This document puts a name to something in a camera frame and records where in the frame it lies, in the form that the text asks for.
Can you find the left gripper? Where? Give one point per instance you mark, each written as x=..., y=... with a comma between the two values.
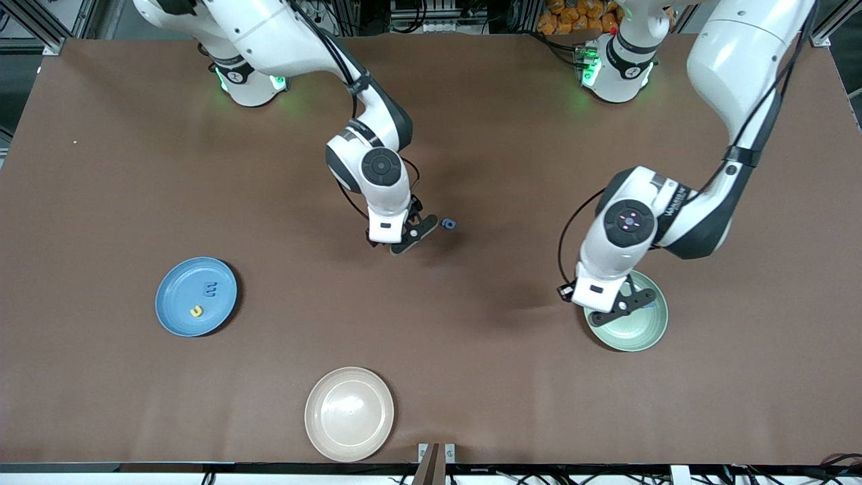
x=563, y=291

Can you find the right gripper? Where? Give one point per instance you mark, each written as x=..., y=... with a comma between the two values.
x=415, y=207

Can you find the blue foam letter e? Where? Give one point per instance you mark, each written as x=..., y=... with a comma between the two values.
x=211, y=292

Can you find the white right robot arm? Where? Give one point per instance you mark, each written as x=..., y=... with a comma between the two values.
x=269, y=34

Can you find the green plate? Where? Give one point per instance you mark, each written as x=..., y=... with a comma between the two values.
x=633, y=333

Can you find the brown table cover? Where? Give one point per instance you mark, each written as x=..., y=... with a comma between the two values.
x=471, y=377

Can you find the grey electronics rack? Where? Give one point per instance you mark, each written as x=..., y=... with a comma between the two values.
x=438, y=13

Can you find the beige plate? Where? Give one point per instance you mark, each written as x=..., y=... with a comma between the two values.
x=349, y=414

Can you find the blue plate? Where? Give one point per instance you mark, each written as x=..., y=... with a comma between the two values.
x=182, y=283

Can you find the orange snack packets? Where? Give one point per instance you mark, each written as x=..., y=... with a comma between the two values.
x=572, y=17

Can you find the metal mount bracket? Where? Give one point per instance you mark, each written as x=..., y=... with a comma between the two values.
x=450, y=453

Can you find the brown stand post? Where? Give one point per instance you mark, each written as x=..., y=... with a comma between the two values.
x=427, y=471

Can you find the aluminium frame profile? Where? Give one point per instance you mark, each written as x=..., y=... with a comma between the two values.
x=819, y=39
x=54, y=42

